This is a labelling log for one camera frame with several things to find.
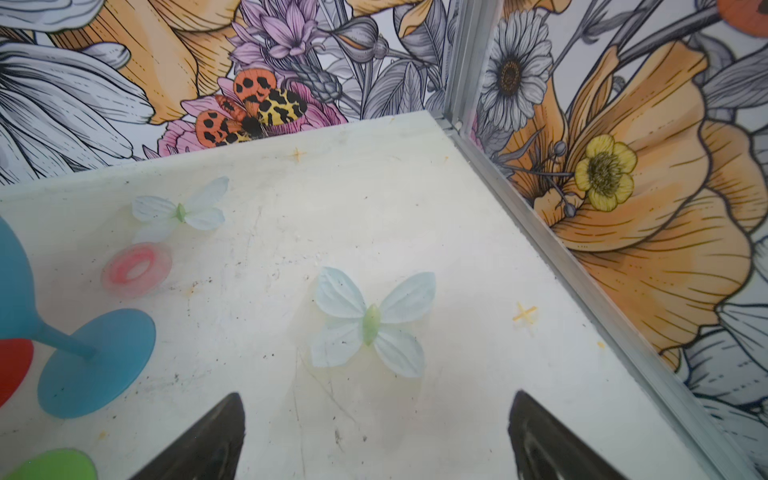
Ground far white fabric butterfly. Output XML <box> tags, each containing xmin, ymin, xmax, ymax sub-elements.
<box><xmin>131</xmin><ymin>177</ymin><xmax>229</xmax><ymax>244</ymax></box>

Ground blue wine glass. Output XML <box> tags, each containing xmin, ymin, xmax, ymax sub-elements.
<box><xmin>1</xmin><ymin>221</ymin><xmax>156</xmax><ymax>419</ymax></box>

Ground red wine glass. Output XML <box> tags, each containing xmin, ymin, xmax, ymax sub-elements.
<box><xmin>0</xmin><ymin>339</ymin><xmax>34</xmax><ymax>406</ymax></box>

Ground near white fabric butterfly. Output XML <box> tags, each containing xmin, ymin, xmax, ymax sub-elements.
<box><xmin>310</xmin><ymin>267</ymin><xmax>437</xmax><ymax>378</ymax></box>

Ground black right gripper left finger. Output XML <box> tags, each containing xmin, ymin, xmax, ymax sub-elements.
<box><xmin>132</xmin><ymin>392</ymin><xmax>245</xmax><ymax>480</ymax></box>

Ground pink tape roll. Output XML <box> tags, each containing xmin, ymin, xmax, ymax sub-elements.
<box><xmin>101</xmin><ymin>242</ymin><xmax>172</xmax><ymax>299</ymax></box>

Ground white fabric butterfly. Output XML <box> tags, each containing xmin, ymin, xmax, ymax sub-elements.
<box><xmin>131</xmin><ymin>177</ymin><xmax>229</xmax><ymax>244</ymax></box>
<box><xmin>310</xmin><ymin>267</ymin><xmax>437</xmax><ymax>378</ymax></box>

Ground green wine glass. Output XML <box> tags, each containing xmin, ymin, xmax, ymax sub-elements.
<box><xmin>4</xmin><ymin>449</ymin><xmax>98</xmax><ymax>480</ymax></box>

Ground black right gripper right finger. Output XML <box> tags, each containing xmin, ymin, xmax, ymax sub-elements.
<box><xmin>508</xmin><ymin>390</ymin><xmax>624</xmax><ymax>480</ymax></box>

